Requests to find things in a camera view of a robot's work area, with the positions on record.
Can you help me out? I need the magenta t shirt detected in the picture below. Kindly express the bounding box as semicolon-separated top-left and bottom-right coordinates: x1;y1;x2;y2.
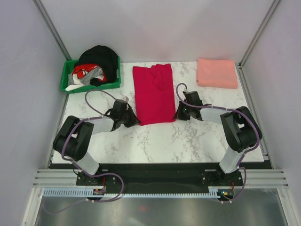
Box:
133;64;176;126

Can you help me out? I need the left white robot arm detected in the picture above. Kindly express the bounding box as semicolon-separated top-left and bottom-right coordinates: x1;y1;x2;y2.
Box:
53;99;141;185

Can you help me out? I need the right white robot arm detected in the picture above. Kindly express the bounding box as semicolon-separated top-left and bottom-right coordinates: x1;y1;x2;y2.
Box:
174;90;262;186

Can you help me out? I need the grey garment in bin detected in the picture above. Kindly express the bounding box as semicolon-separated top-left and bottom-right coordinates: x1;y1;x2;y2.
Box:
80;66;104;86

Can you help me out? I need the folded salmon pink t shirt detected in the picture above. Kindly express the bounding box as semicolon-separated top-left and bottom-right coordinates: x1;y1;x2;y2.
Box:
196;58;238;89

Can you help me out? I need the white garment in bin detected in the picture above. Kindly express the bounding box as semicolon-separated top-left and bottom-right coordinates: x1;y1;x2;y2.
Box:
65;73;84;91

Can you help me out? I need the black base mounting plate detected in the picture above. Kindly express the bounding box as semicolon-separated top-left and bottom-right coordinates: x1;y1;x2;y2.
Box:
76;163;243;194

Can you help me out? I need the red garment in bin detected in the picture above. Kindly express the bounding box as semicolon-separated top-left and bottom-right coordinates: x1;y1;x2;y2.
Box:
72;64;107;82

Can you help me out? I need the black garment in bin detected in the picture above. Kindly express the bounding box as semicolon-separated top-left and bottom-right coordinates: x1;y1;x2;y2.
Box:
74;45;119;87

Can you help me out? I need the green plastic bin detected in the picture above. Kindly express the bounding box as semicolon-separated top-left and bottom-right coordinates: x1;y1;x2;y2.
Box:
60;57;122;94

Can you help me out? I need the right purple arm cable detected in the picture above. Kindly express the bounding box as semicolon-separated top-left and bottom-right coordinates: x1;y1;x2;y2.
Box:
175;82;261;169

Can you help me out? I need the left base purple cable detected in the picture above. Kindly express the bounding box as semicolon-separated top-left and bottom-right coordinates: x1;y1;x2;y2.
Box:
42;172;125;215

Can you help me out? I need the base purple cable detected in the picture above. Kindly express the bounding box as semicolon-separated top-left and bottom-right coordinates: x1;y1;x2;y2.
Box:
218;167;247;204
42;172;125;215

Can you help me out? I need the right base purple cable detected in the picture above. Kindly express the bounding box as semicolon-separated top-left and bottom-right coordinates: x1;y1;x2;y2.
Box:
218;167;247;204

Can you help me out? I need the light blue cable duct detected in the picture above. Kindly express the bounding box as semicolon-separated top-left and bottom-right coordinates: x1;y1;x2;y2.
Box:
43;188;221;198

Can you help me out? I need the left aluminium frame post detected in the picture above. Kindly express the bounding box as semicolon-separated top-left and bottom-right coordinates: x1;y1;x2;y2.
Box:
33;0;71;60

